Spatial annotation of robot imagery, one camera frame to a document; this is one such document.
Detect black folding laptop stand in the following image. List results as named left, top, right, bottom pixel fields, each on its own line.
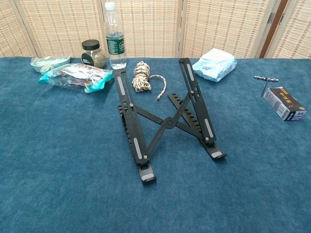
left=112, top=57, right=228, bottom=187

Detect light blue wet wipes pack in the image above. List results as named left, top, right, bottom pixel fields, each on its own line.
left=191, top=48, right=238, bottom=83

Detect clear water bottle green label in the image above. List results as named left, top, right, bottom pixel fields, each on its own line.
left=104, top=1, right=127, bottom=70

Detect clear snack bag teal edges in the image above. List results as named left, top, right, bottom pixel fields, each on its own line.
left=38, top=63, right=115, bottom=94

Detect glass jar black lid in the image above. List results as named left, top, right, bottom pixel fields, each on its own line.
left=81, top=39, right=107, bottom=68

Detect pale green plastic dustpan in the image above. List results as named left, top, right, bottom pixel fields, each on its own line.
left=30, top=54, right=72, bottom=75

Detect small black carton box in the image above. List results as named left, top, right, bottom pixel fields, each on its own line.
left=263, top=86, right=307, bottom=121

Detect woven bamboo folding screen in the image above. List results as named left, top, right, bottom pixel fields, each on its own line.
left=0, top=0, right=311, bottom=59

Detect coiled beige braided rope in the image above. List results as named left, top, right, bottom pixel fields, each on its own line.
left=131, top=61, right=168, bottom=101

